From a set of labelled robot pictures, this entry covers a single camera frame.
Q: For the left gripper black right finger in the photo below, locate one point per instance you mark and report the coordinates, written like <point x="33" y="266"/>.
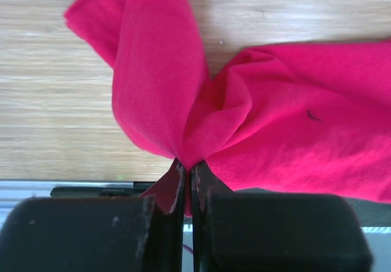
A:
<point x="235" y="231"/>

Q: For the magenta pink t-shirt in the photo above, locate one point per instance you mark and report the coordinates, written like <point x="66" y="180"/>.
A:
<point x="300" y="117"/>

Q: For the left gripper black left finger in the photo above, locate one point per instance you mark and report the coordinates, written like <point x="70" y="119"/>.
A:
<point x="118" y="233"/>

